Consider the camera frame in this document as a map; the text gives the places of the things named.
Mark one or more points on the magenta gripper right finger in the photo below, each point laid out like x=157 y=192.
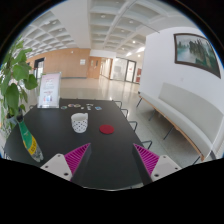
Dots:
x=151 y=166

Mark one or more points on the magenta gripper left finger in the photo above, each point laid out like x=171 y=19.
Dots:
x=71 y=165

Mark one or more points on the green label water bottle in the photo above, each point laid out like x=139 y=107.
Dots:
x=29 y=141

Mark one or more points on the white dotted cup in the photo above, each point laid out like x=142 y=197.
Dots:
x=79 y=122

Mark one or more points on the red round coaster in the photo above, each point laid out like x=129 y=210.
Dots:
x=106 y=129

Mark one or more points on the long white bench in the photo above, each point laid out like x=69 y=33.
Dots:
x=199 y=121

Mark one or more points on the blue square coaster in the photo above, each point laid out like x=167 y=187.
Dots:
x=98 y=108

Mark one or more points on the white sign stand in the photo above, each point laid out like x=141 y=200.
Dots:
x=49 y=91

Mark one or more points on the green potted plant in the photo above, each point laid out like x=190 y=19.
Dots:
x=15 y=80

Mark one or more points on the framed landscape painting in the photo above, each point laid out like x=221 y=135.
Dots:
x=195 y=50

